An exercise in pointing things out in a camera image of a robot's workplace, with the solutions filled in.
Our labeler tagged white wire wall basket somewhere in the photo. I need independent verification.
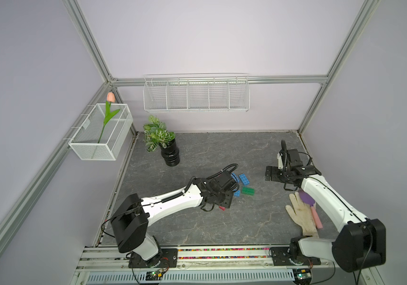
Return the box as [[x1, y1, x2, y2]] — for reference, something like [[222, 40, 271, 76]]
[[143, 73, 251, 113]]

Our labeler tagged green long lego brick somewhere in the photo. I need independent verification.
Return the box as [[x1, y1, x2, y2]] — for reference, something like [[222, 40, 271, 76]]
[[241, 186, 255, 196]]

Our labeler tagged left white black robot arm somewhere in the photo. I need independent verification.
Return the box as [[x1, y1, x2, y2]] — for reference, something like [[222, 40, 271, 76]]
[[108, 170, 240, 267]]

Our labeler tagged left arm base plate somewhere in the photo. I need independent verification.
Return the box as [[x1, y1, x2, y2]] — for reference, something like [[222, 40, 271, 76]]
[[129, 248, 178, 268]]

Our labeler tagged pink artificial tulip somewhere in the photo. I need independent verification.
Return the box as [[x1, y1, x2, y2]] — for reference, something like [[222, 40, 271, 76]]
[[97, 91, 120, 144]]

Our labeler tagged purple pink brush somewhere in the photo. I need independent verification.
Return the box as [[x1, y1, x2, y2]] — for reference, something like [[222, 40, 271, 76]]
[[298, 190, 323, 229]]

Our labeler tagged aluminium front rail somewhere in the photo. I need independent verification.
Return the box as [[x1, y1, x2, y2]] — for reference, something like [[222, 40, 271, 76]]
[[69, 243, 386, 285]]

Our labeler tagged white mesh side basket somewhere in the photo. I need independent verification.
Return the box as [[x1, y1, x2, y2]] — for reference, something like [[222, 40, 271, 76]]
[[63, 103, 134, 161]]

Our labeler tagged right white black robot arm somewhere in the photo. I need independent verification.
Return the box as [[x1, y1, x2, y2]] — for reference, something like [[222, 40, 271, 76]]
[[265, 140, 386, 273]]

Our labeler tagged green potted plant black pot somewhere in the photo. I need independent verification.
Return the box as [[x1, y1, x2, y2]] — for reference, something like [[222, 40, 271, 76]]
[[143, 115, 180, 167]]

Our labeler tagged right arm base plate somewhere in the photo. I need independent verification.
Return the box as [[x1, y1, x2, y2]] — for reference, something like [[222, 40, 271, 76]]
[[268, 247, 322, 268]]

